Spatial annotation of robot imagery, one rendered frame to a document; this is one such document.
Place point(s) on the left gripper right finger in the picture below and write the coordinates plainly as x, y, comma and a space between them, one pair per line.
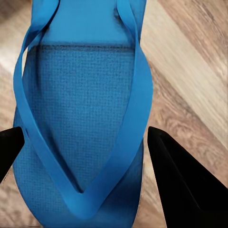
191, 197

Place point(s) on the sandal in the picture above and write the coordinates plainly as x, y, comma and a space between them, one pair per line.
83, 103

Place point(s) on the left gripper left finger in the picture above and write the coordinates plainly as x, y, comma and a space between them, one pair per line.
11, 142

